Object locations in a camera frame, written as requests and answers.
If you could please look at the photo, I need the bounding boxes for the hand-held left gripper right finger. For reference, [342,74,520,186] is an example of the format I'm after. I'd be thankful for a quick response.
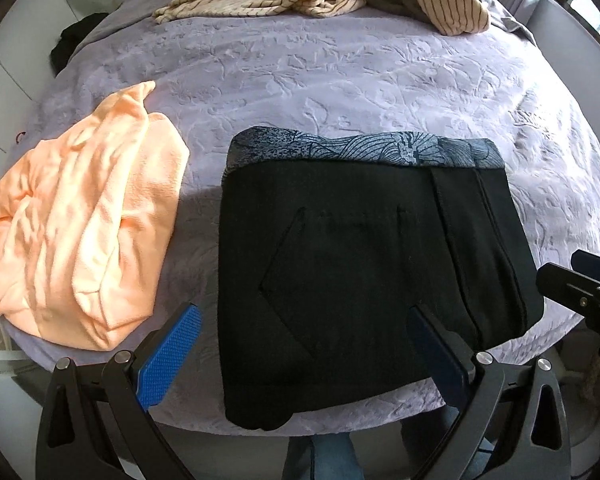
[408,304,574,480]

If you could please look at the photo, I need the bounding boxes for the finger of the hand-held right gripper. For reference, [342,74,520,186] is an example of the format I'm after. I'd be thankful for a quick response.
[536,262,600,322]
[570,249,600,287]

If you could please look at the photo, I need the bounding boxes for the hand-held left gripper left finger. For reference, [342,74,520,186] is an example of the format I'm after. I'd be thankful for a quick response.
[36,302,203,480]

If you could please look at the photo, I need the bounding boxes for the black pants with patterned waistband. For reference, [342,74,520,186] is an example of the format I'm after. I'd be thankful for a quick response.
[218,126,545,432]

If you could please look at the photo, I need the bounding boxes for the person's legs in jeans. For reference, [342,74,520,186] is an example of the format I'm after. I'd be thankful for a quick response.
[282,404,496,480]

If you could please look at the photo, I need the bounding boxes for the orange knit garment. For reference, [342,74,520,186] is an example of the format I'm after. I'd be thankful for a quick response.
[0,80,191,352]

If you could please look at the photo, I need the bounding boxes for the lavender embossed bedspread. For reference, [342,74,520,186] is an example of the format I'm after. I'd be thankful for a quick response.
[2,0,600,436]

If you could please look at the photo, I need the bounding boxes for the cream striped pillow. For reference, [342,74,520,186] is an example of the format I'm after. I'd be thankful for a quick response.
[410,0,491,37]

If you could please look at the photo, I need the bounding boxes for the black bag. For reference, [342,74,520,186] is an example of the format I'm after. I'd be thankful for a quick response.
[49,12,112,74]

